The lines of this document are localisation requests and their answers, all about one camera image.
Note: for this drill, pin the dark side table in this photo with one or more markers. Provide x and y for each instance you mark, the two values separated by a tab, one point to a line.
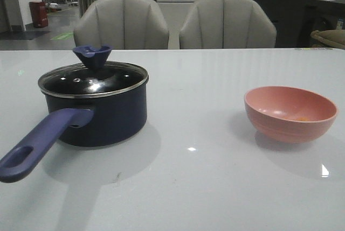
320	15

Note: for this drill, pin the dark blue saucepan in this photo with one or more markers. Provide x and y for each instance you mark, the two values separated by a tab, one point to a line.
80	122

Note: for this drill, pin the grey upholstered chair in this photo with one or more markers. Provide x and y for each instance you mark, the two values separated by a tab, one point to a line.
123	25
216	24

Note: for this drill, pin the right grey upholstered chair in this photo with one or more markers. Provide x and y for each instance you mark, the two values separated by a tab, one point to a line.
216	24

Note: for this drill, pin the red bin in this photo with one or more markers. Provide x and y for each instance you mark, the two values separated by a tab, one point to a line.
38	14

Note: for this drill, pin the left grey upholstered chair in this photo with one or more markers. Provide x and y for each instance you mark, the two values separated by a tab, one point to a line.
123	25

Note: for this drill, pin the glass lid blue knob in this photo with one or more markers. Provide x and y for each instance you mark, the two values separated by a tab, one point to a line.
93	77

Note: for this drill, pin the beige cushion seat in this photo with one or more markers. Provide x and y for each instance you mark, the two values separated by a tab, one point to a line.
329	38

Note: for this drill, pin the pink bowl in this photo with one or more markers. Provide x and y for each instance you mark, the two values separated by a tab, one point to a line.
289	114

